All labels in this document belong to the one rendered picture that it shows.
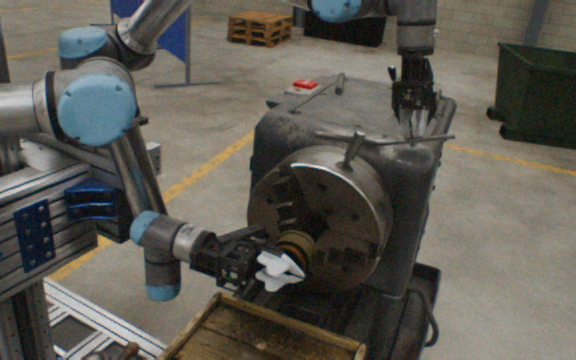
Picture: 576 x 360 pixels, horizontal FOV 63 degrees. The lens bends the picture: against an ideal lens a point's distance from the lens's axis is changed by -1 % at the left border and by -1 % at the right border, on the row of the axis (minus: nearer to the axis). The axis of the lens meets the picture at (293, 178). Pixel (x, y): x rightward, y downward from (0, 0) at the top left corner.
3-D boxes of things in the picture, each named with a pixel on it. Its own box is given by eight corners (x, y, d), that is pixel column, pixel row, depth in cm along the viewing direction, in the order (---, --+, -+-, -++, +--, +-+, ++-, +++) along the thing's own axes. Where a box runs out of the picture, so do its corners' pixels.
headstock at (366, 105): (309, 169, 185) (322, 69, 168) (433, 202, 170) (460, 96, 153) (236, 245, 134) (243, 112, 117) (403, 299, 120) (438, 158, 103)
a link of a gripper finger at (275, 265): (294, 291, 85) (248, 275, 88) (306, 273, 90) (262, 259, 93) (295, 277, 84) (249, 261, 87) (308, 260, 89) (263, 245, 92)
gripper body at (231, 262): (243, 297, 88) (188, 276, 92) (263, 272, 96) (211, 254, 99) (245, 263, 85) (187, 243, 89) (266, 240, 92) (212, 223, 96)
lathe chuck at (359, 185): (247, 230, 122) (288, 126, 107) (355, 294, 117) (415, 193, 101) (230, 248, 115) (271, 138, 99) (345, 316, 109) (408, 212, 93)
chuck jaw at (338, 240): (329, 219, 105) (382, 235, 101) (326, 239, 107) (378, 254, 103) (312, 244, 95) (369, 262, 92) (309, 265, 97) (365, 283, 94)
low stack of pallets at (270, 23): (251, 32, 955) (253, 10, 936) (292, 39, 935) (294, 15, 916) (225, 41, 846) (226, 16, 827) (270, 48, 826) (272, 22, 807)
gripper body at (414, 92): (389, 112, 96) (391, 51, 92) (397, 102, 103) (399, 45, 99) (428, 114, 93) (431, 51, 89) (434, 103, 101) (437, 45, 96)
